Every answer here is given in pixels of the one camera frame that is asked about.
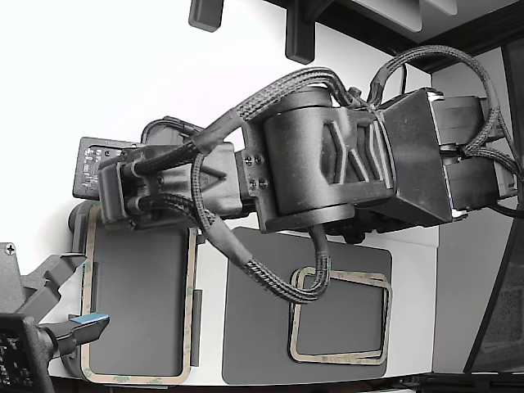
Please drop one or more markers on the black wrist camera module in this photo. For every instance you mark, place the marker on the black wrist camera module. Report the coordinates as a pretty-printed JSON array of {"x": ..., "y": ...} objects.
[{"x": 86, "y": 168}]

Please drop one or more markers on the black diagonal enclosure strut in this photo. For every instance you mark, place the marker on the black diagonal enclosure strut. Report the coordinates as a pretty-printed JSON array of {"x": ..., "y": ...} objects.
[{"x": 488, "y": 307}]

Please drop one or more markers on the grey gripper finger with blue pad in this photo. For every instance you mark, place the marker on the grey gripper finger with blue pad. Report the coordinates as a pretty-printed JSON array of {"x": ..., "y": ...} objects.
[
  {"x": 45, "y": 286},
  {"x": 82, "y": 329}
]

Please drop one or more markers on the dark grey flat mat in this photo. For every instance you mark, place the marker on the dark grey flat mat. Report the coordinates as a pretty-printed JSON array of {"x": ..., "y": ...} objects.
[{"x": 258, "y": 327}]

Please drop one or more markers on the small black wall bracket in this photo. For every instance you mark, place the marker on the small black wall bracket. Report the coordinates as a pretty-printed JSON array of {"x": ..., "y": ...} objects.
[{"x": 204, "y": 14}]

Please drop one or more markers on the beige rectangular adhesive frame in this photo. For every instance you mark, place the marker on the beige rectangular adhesive frame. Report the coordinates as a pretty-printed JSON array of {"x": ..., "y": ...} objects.
[
  {"x": 327, "y": 356},
  {"x": 189, "y": 294},
  {"x": 298, "y": 271}
]

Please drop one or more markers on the black six-joint robot arm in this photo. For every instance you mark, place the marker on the black six-joint robot arm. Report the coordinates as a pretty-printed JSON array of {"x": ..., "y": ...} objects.
[{"x": 303, "y": 163}]

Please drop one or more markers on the grey plastic frame holder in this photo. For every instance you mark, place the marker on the grey plastic frame holder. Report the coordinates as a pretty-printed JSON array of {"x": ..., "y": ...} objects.
[{"x": 139, "y": 294}]

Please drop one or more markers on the large black wall bracket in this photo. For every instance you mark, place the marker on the large black wall bracket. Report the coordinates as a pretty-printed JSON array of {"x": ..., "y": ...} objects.
[{"x": 300, "y": 37}]

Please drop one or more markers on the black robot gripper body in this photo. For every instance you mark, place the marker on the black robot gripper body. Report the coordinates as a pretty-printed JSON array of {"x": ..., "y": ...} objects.
[{"x": 223, "y": 192}]

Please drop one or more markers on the black enclosure frame beam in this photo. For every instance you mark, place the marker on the black enclosure frame beam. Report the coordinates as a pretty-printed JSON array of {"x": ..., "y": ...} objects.
[{"x": 368, "y": 28}]

